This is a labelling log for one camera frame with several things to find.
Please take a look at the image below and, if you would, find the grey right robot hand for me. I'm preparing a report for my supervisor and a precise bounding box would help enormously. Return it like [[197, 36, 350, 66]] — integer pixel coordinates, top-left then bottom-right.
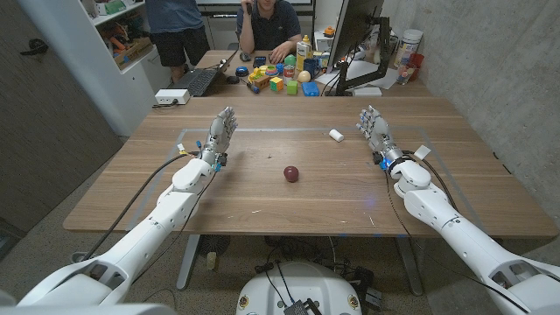
[[355, 104, 404, 170]]

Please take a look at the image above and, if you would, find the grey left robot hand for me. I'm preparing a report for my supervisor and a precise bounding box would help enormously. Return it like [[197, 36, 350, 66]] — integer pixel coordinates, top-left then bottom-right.
[[199, 106, 239, 166]]

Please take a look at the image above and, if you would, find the black laptop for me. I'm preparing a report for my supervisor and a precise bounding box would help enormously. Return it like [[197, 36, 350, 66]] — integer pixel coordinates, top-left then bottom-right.
[[168, 47, 241, 98]]

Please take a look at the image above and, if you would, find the white power box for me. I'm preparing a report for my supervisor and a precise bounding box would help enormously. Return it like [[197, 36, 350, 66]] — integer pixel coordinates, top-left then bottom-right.
[[154, 88, 192, 106]]

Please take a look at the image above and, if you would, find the red cup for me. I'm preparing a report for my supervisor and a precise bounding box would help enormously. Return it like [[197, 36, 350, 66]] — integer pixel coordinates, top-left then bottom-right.
[[406, 52, 425, 82]]

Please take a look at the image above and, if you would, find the white round canister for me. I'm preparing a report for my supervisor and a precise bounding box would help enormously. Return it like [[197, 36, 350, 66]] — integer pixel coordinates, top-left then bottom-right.
[[392, 28, 424, 69]]

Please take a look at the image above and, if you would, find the blue mug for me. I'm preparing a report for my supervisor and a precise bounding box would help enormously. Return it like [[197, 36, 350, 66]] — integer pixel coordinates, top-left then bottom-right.
[[303, 58, 321, 80]]

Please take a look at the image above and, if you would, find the black computer monitor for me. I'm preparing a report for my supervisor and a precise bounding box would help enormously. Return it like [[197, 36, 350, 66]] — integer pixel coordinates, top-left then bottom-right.
[[326, 0, 386, 74]]

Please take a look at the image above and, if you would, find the yellow mustard bottle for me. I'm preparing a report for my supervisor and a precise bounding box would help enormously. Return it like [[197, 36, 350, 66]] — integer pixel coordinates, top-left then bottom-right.
[[296, 34, 312, 72]]

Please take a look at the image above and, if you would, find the black round fan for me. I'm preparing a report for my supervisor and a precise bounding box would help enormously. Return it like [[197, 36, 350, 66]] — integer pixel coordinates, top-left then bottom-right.
[[196, 234, 232, 257]]

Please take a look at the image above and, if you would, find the standing person in blue shirt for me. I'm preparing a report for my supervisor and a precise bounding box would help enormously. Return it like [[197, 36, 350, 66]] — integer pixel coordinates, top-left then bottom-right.
[[144, 0, 211, 82]]

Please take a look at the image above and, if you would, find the brown cardboard box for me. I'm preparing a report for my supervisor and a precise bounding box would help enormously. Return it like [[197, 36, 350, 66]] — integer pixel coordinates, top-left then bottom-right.
[[112, 37, 155, 71]]

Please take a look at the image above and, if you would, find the seated person in dark polo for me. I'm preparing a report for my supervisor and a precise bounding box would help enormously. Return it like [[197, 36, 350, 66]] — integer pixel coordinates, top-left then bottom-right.
[[235, 0, 303, 66]]

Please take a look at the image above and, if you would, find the grey table leg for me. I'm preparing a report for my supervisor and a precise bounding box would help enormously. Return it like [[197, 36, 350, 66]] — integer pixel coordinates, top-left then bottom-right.
[[176, 234, 201, 291], [395, 235, 424, 298]]

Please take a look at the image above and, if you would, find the white shelf cabinet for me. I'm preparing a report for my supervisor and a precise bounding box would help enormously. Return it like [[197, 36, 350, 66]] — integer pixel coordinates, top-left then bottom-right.
[[17, 0, 176, 137]]

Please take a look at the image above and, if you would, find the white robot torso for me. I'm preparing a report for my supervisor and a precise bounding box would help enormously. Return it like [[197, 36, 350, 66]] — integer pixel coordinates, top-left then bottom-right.
[[235, 261, 363, 315]]

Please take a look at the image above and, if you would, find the small black box on torso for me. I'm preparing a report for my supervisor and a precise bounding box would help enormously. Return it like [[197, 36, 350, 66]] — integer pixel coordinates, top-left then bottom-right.
[[283, 298, 324, 315]]

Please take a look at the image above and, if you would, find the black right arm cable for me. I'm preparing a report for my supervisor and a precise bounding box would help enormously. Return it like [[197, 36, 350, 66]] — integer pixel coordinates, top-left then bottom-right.
[[383, 150, 531, 315]]

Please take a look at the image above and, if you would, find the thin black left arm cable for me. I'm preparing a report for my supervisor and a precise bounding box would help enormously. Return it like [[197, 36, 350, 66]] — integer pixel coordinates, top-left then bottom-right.
[[129, 171, 219, 285]]

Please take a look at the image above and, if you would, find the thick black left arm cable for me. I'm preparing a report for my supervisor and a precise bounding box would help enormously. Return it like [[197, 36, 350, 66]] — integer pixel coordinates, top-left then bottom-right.
[[80, 150, 201, 263]]

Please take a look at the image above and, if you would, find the black door handle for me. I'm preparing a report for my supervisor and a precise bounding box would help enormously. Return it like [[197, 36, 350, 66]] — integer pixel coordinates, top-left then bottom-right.
[[19, 38, 50, 57]]

